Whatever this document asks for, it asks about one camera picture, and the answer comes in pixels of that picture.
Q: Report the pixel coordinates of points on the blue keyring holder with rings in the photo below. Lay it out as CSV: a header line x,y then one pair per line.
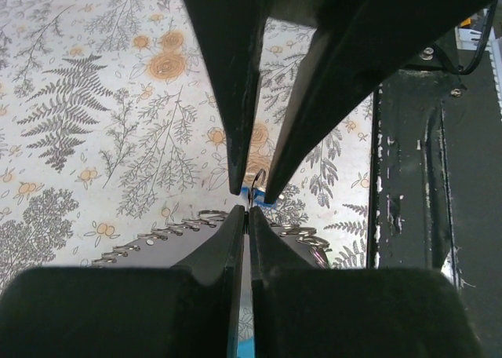
x,y
176,290

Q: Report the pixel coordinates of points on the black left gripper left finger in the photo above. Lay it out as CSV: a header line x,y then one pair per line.
x,y
171,293

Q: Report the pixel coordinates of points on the floral patterned table mat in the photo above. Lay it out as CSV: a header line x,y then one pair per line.
x,y
109,128

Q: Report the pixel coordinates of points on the key with blue tag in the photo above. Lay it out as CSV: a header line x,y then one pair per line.
x,y
254,194

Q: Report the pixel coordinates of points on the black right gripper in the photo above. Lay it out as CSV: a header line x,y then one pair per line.
x,y
358,44

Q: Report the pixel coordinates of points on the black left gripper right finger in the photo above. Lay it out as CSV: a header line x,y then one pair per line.
x,y
353,311

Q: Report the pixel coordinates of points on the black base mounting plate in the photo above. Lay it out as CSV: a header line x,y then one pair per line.
x,y
435,182

